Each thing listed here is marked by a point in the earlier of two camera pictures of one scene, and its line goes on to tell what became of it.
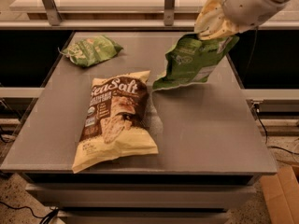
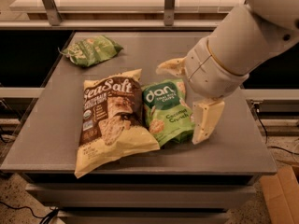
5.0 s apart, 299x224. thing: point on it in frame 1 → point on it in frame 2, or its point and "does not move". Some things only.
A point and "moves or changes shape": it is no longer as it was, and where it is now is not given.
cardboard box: [280, 192] does not move
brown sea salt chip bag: [118, 125] does not move
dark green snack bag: [92, 49] does not move
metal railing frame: [114, 7] does not move
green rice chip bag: [192, 60] moves or changes shape
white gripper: [249, 6] → [209, 69]
